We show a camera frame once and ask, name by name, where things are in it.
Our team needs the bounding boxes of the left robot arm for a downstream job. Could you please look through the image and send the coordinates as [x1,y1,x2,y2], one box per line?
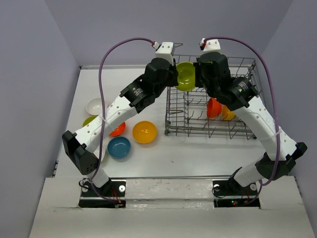
[62,56,178,196]

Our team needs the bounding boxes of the large yellow bowl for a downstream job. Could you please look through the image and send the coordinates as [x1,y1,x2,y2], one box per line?
[132,121,158,144]

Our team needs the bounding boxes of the blue bowl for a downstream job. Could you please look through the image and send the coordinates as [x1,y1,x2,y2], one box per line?
[107,136,131,159]

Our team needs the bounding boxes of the orange bowl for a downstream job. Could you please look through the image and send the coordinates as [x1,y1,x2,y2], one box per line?
[109,122,126,137]
[206,98,222,119]

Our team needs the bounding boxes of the green bowl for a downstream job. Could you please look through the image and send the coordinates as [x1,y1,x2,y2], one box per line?
[175,61,195,91]
[82,115,97,127]

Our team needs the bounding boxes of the white square bowl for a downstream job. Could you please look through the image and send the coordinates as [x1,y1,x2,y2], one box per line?
[97,145,106,162]

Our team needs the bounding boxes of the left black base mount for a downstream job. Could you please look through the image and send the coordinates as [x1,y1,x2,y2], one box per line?
[78,179,126,209]

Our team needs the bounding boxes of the white orange-bottom bowl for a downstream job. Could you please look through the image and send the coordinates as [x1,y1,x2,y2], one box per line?
[86,98,103,116]

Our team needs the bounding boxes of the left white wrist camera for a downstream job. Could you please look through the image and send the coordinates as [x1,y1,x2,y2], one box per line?
[152,41,175,64]

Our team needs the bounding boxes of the grey wire dish rack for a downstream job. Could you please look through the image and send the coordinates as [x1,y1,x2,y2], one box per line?
[164,54,261,140]

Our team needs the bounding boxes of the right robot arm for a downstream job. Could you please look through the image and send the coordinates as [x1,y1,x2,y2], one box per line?
[194,52,307,194]

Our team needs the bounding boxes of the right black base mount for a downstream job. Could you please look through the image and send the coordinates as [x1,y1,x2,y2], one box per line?
[211,176,261,208]

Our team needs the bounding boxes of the small yellow bowl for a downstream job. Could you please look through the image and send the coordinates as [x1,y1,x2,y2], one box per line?
[221,105,236,121]

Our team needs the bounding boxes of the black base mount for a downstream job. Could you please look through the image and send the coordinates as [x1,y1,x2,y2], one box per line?
[78,179,126,209]
[211,176,261,208]

